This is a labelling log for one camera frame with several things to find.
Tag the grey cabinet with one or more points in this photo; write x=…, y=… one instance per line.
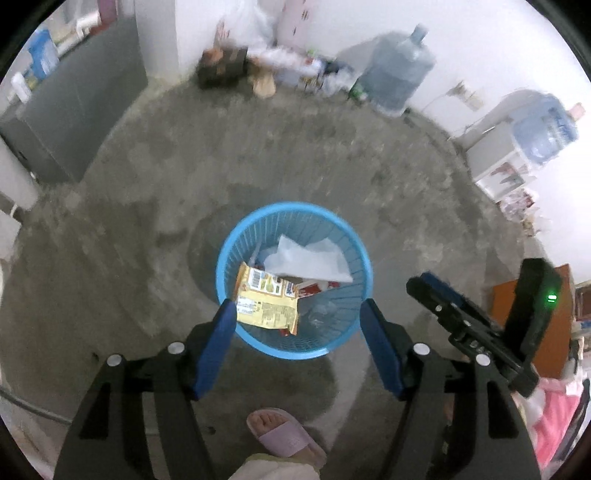
x=78, y=115

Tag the blue plastic wastebasket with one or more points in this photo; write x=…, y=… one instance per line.
x=341, y=323

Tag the large blue water jug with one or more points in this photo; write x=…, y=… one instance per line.
x=397, y=69
x=545, y=129

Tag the white plastic bag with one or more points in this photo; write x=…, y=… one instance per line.
x=247, y=23

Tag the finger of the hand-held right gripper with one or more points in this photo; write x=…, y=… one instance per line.
x=443, y=318
x=445, y=288

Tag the pink cloth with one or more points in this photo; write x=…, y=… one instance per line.
x=558, y=415

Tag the white crumpled paper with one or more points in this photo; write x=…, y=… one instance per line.
x=304, y=261

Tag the white bottle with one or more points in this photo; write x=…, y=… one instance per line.
x=21, y=87

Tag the white water dispenser stand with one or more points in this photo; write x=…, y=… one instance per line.
x=498, y=161

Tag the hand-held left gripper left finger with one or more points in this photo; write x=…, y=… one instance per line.
x=217, y=346

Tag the yellow snack packet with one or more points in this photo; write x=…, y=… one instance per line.
x=265, y=304

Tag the red wrapper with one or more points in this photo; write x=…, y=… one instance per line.
x=308, y=288

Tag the person's foot in pink slipper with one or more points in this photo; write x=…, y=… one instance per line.
x=286, y=436

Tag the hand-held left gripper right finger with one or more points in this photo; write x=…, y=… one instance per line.
x=381, y=346

